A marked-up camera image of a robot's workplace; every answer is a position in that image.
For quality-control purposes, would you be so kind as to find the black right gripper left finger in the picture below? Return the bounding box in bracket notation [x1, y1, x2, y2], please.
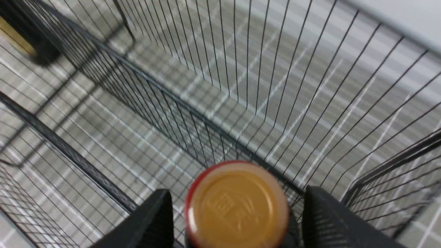
[92, 189, 175, 248]

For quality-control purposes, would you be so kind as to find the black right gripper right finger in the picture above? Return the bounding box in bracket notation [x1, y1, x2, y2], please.
[302, 186, 404, 248]

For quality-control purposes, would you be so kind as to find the red-label soy sauce bottle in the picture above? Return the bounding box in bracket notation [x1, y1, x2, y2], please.
[183, 161, 301, 248]

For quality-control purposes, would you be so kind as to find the beige-label vinegar bottle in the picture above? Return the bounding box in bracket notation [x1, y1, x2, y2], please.
[0, 0, 62, 66]

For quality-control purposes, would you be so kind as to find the grey checkered tablecloth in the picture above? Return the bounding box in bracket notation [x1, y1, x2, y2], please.
[0, 0, 441, 248]

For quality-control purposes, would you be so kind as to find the black wire mesh rack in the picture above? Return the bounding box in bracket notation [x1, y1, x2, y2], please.
[0, 0, 441, 248]

